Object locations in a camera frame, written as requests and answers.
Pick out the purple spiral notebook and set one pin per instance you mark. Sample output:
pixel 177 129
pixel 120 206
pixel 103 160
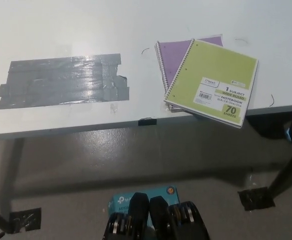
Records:
pixel 170 55

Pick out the green spiral notebook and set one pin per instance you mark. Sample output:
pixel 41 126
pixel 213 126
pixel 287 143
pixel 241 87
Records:
pixel 210 65

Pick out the black robot body blocks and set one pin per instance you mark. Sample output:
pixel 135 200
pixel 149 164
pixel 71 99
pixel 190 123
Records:
pixel 158 212

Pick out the black floor tape patch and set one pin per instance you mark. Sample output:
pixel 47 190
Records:
pixel 253 198
pixel 28 217

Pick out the teal tp-link router box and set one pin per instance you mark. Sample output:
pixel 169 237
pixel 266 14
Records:
pixel 120 200

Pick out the small black table clip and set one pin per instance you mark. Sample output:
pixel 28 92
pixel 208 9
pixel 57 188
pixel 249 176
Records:
pixel 147 122

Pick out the grey duct tape patch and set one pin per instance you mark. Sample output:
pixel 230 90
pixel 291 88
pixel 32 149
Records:
pixel 61 80

